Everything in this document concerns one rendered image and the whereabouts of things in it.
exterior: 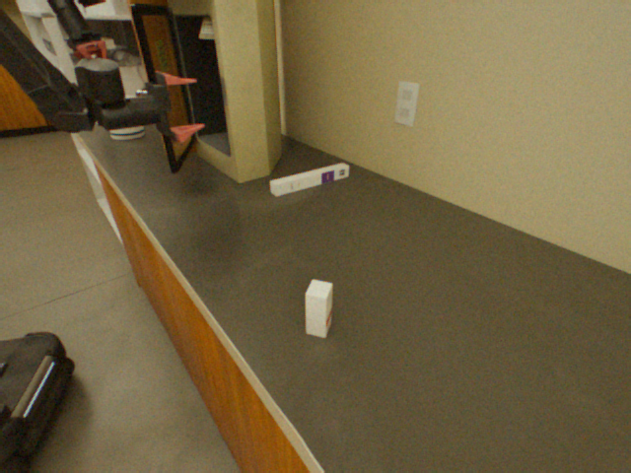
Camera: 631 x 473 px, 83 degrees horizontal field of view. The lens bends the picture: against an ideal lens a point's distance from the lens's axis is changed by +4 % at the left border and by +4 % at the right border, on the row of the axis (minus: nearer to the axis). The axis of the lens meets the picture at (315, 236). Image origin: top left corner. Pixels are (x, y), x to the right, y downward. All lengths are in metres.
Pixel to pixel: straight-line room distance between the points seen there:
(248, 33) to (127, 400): 1.48
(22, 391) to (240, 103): 1.26
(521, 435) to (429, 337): 0.16
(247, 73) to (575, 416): 0.97
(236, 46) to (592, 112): 0.80
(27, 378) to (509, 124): 1.75
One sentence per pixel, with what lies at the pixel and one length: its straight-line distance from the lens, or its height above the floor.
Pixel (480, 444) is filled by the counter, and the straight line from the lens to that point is 0.52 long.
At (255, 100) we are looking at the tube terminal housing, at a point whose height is 1.17.
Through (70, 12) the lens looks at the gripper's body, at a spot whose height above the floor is 1.37.
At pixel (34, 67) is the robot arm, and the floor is 1.29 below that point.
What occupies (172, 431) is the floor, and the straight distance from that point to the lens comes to 1.66.
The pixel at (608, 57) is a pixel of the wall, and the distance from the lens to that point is 0.89.
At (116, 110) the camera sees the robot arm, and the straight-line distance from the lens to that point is 0.84.
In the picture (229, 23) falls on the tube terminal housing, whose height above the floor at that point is 1.35.
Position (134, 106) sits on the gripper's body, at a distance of 0.84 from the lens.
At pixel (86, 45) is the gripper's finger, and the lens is 1.19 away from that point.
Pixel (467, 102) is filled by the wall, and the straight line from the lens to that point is 1.00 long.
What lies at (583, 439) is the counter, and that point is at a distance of 0.59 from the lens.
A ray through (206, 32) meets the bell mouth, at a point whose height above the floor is 1.33.
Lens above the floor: 1.37
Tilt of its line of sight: 32 degrees down
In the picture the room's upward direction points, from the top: straight up
